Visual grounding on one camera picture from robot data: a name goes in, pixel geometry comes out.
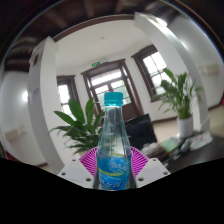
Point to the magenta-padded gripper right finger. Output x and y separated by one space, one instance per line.
153 170

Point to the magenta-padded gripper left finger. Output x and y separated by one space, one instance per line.
72 170

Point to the clear blue-capped water bottle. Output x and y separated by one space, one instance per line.
114 156

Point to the wooden tray with white items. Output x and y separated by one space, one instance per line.
155 151

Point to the light green packet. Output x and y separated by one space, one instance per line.
170 145

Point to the black chair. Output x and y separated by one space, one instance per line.
141 131

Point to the potted plant in white pot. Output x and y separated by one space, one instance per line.
180 95
81 128

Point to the white printed magazine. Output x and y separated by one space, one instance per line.
201 141

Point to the dark-framed window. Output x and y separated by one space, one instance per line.
151 68
65 95

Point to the dark wooden double door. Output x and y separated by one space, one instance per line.
130 86

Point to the green exit sign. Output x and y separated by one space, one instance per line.
96 63

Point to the white wall radiator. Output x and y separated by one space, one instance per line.
209 69
15 133

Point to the glowing wall lamp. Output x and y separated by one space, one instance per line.
25 96

